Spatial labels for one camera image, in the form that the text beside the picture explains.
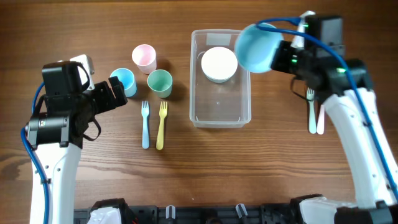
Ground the blue plastic cup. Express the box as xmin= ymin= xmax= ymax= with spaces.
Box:
xmin=110 ymin=68 xmax=137 ymax=98

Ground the blue plastic bowl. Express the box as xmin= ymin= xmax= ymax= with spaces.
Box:
xmin=234 ymin=24 xmax=284 ymax=73

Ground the blue plastic fork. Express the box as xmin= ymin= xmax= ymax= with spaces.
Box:
xmin=141 ymin=101 xmax=150 ymax=149

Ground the pink plastic cup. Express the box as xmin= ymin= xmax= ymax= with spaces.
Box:
xmin=131 ymin=44 xmax=157 ymax=74

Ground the green plastic cup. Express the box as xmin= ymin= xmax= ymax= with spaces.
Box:
xmin=147 ymin=69 xmax=173 ymax=98

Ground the green plastic fork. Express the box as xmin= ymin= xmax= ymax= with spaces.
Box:
xmin=306 ymin=88 xmax=317 ymax=134

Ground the yellow plastic fork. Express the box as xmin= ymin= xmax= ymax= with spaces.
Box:
xmin=156 ymin=101 xmax=168 ymax=150

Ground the clear plastic container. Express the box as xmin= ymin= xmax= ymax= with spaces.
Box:
xmin=190 ymin=29 xmax=251 ymax=128

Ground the green plastic bowl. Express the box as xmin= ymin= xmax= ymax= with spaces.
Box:
xmin=205 ymin=73 xmax=233 ymax=83

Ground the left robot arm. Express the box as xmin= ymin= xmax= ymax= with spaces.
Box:
xmin=21 ymin=61 xmax=127 ymax=223

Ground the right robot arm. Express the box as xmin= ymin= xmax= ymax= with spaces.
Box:
xmin=271 ymin=15 xmax=397 ymax=223

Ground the pink plastic spoon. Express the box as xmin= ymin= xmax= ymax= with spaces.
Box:
xmin=317 ymin=105 xmax=325 ymax=134

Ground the right blue cable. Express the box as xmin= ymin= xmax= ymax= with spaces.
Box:
xmin=254 ymin=16 xmax=398 ymax=202

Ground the blue cable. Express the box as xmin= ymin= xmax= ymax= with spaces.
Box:
xmin=20 ymin=81 xmax=50 ymax=224
xmin=254 ymin=16 xmax=398 ymax=202

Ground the left blue cable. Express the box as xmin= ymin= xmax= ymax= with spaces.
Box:
xmin=20 ymin=81 xmax=50 ymax=224

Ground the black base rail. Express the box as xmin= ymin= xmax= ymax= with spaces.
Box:
xmin=73 ymin=203 xmax=299 ymax=224

